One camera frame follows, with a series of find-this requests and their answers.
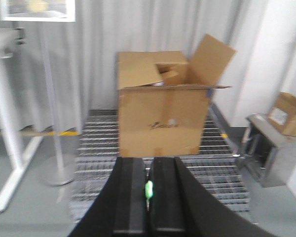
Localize metal floor grating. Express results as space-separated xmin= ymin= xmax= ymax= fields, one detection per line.
xmin=70 ymin=110 xmax=253 ymax=223

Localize white sign stand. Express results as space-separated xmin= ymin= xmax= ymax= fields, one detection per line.
xmin=0 ymin=0 xmax=75 ymax=186

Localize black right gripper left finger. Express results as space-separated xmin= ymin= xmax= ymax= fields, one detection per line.
xmin=113 ymin=158 xmax=146 ymax=234

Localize small cardboard box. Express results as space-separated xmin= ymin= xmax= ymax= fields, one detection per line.
xmin=267 ymin=92 xmax=296 ymax=137

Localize white table leg frame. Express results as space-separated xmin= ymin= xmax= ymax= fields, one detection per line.
xmin=0 ymin=28 xmax=43 ymax=213

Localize large cardboard box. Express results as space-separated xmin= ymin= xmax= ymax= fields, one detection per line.
xmin=117 ymin=34 xmax=235 ymax=158

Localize steel cabinet on floor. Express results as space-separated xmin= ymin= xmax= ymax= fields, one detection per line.
xmin=236 ymin=114 xmax=296 ymax=188

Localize green plastic spoon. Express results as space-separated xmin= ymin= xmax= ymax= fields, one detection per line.
xmin=145 ymin=180 xmax=153 ymax=200

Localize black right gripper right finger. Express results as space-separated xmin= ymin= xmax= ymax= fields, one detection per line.
xmin=149 ymin=157 xmax=186 ymax=234

